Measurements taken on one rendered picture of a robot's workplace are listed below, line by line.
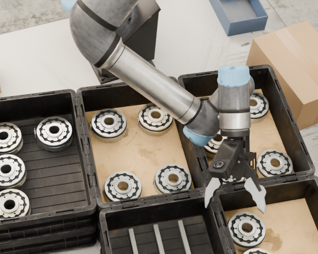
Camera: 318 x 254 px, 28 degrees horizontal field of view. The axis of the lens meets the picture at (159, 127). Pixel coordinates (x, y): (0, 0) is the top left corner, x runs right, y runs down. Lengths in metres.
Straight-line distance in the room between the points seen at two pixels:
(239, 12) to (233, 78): 0.97
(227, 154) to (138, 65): 0.31
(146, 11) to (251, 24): 0.48
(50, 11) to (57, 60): 1.19
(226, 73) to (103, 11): 0.32
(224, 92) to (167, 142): 0.41
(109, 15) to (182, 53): 0.81
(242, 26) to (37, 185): 0.98
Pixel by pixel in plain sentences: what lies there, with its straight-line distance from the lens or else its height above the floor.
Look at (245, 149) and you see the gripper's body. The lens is 1.56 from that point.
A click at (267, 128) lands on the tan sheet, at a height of 0.83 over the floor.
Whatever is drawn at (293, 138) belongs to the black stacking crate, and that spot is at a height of 0.91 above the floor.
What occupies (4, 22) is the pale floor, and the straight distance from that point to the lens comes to 3.36.
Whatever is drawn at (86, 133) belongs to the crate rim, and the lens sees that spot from 1.74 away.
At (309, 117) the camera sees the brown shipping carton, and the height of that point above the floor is 0.76.
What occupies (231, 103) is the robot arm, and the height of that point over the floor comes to 1.20.
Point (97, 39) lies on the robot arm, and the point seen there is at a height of 1.27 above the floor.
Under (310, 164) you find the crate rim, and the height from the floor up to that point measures 0.93.
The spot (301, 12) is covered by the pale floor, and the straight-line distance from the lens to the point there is 3.56.
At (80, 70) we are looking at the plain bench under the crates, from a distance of 2.19.
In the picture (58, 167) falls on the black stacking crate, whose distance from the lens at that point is 1.81.
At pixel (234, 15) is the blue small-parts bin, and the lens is 2.42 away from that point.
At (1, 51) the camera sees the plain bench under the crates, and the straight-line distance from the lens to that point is 2.27.
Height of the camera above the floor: 2.36
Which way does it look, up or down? 54 degrees down
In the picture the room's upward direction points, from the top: 7 degrees clockwise
